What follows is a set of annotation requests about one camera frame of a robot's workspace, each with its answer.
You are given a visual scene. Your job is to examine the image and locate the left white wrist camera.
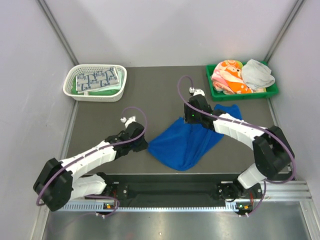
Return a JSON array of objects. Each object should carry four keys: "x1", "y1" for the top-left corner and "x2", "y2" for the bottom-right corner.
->
[{"x1": 120, "y1": 115, "x2": 136, "y2": 128}]

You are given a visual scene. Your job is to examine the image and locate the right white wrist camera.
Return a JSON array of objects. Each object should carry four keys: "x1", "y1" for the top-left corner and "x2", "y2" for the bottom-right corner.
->
[{"x1": 189, "y1": 87, "x2": 205, "y2": 97}]

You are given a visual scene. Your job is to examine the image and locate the green microfiber towel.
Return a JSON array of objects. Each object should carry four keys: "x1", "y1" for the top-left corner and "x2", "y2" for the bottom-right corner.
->
[{"x1": 71, "y1": 85, "x2": 119, "y2": 96}]

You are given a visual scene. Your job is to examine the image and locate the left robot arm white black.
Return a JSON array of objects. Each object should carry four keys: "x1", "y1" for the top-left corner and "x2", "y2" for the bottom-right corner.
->
[{"x1": 33, "y1": 117, "x2": 148, "y2": 212}]

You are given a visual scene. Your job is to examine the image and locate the purple cable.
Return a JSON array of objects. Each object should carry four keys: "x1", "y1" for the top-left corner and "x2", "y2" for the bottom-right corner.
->
[
  {"x1": 177, "y1": 75, "x2": 298, "y2": 217},
  {"x1": 36, "y1": 106, "x2": 148, "y2": 217}
]

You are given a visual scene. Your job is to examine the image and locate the white perforated plastic basket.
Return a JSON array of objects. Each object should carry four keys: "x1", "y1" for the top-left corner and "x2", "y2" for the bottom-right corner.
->
[{"x1": 62, "y1": 64, "x2": 127, "y2": 102}]

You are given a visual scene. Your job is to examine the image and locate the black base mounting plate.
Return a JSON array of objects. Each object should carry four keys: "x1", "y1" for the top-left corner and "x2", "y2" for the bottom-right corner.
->
[{"x1": 99, "y1": 174, "x2": 263, "y2": 203}]

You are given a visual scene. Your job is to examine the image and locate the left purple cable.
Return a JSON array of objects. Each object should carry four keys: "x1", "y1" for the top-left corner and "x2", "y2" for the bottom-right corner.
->
[{"x1": 36, "y1": 106, "x2": 148, "y2": 217}]

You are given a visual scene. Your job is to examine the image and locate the white slotted cable duct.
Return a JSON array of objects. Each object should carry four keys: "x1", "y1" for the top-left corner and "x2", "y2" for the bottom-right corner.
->
[{"x1": 58, "y1": 200, "x2": 253, "y2": 213}]

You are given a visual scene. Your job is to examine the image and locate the green plastic bin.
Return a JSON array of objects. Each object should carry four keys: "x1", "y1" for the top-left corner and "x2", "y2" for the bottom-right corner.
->
[{"x1": 205, "y1": 62, "x2": 279, "y2": 101}]

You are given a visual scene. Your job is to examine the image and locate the light mint towel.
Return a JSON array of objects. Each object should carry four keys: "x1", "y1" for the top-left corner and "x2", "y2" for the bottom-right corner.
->
[{"x1": 87, "y1": 67, "x2": 122, "y2": 92}]

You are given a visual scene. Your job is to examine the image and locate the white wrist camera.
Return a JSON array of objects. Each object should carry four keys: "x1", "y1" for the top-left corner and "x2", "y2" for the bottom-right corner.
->
[
  {"x1": 120, "y1": 115, "x2": 136, "y2": 128},
  {"x1": 189, "y1": 87, "x2": 205, "y2": 97}
]

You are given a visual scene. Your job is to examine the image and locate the blue white patterned towel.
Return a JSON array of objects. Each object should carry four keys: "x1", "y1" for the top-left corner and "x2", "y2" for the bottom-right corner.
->
[{"x1": 72, "y1": 66, "x2": 122, "y2": 95}]

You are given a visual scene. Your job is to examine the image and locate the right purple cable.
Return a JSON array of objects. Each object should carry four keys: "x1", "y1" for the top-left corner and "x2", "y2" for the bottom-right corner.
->
[{"x1": 177, "y1": 75, "x2": 298, "y2": 217}]

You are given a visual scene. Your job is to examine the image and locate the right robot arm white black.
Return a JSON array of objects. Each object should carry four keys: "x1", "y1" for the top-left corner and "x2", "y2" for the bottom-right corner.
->
[{"x1": 184, "y1": 94, "x2": 295, "y2": 199}]

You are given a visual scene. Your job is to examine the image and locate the white grey patterned towel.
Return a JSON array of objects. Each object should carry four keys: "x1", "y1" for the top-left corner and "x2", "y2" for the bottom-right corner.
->
[{"x1": 241, "y1": 59, "x2": 275, "y2": 92}]

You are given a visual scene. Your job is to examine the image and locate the orange pink towel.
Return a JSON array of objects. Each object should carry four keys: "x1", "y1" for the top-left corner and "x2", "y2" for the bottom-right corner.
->
[{"x1": 211, "y1": 59, "x2": 253, "y2": 95}]

